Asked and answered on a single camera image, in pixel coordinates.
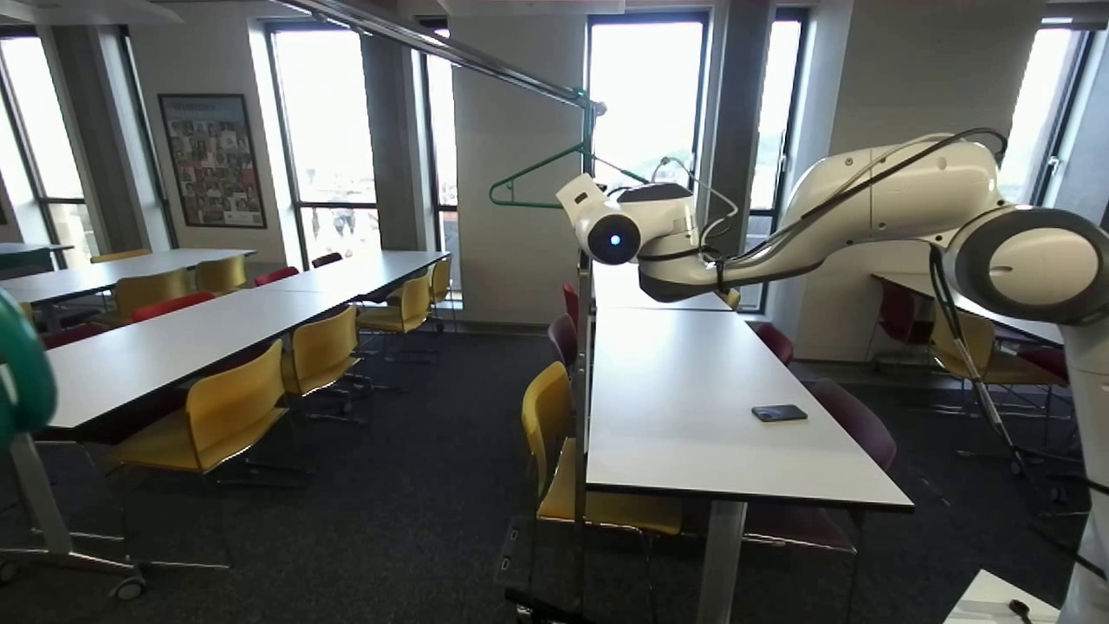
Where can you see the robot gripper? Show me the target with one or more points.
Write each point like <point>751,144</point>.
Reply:
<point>663,196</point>

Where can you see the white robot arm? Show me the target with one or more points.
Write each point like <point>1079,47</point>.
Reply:
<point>912,187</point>

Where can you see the red chair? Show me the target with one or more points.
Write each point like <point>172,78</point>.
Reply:
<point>275,274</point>
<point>573,302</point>
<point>901,313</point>
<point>73,335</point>
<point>172,308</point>

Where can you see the metal clothes rack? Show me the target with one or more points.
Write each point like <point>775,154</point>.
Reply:
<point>507,71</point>

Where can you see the long white work table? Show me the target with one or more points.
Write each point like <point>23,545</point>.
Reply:
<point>682,393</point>

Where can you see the yellow chair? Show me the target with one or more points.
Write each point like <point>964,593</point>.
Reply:
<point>228,419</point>
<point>221,274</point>
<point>549,411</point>
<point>325,350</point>
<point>443,280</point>
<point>150,293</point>
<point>406,302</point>
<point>964,350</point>

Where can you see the black smartphone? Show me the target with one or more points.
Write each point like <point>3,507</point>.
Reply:
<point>781,413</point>

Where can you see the black chair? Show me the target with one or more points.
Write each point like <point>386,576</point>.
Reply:
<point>328,258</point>

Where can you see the white stand table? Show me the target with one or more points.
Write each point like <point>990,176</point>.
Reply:
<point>990,603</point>

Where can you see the small black object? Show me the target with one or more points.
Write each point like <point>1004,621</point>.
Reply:
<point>1017,608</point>

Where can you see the green swivel chair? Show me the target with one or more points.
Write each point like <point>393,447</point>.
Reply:
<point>23,382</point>

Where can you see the colourful framed wall picture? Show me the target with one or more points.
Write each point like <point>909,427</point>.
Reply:
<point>213,160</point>

